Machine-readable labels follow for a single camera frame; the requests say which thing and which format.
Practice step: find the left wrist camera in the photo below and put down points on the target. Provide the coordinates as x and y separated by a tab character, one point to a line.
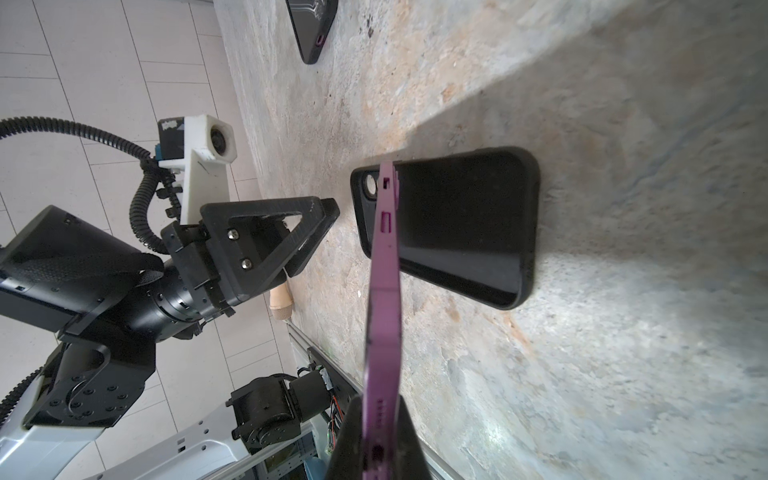
199	148

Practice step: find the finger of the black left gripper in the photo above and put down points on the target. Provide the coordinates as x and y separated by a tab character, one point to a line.
258	238
302	256

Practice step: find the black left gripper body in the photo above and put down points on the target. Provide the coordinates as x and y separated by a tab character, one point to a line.
198	283

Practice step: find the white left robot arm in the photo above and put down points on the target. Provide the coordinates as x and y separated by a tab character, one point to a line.
110	305

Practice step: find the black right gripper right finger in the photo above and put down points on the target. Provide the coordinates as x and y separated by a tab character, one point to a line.
411	461

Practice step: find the black phone case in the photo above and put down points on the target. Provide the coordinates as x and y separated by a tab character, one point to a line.
466	222

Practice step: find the wooden roller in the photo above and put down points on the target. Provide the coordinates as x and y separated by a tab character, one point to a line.
281	302

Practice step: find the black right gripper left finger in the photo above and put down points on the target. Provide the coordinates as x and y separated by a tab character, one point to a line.
346	461

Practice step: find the purple-edged phone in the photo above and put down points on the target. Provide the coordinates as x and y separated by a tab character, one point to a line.
383	336
311	22

